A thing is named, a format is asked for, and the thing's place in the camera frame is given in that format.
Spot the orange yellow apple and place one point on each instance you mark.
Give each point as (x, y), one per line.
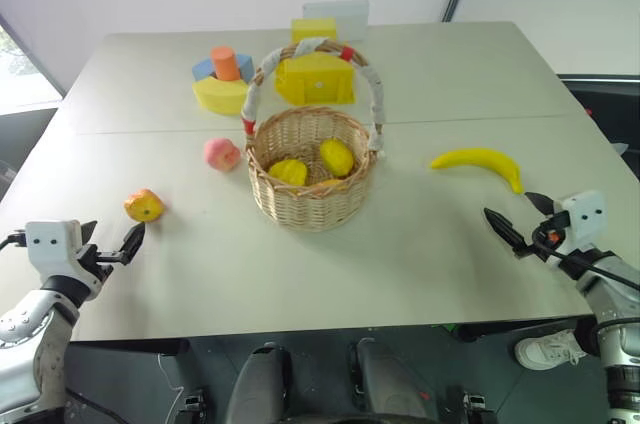
(144, 205)

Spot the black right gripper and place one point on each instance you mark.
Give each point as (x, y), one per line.
(545, 239)

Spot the dark rounded shape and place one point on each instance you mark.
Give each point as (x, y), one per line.
(390, 384)
(260, 384)

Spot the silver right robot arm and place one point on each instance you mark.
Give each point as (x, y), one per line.
(612, 314)

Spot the yellow banana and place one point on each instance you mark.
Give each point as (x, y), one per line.
(487, 158)

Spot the blue arc foam block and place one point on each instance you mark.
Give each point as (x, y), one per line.
(203, 69)

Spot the white box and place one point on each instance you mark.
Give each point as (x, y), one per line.
(350, 19)

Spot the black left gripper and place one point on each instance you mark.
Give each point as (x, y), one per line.
(92, 261)

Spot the pink peach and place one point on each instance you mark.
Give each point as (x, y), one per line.
(222, 154)

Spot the yellow arc foam block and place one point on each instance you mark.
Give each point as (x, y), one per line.
(220, 96)

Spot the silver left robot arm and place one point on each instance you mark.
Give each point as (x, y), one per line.
(30, 339)

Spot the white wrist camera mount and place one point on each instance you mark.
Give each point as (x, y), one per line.
(50, 244)
(585, 216)

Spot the yellow oval lemon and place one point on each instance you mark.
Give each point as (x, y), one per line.
(336, 156)

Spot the yellow foam cube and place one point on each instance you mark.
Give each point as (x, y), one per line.
(312, 30)

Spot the orange foam cylinder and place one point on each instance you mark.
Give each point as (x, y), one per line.
(226, 64)

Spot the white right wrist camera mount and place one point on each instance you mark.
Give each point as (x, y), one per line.
(585, 216)

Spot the white sneaker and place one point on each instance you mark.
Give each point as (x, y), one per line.
(547, 350)

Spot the large yellow foam block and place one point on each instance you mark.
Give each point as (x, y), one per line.
(315, 79)

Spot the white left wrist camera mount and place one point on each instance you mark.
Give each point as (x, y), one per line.
(50, 244)

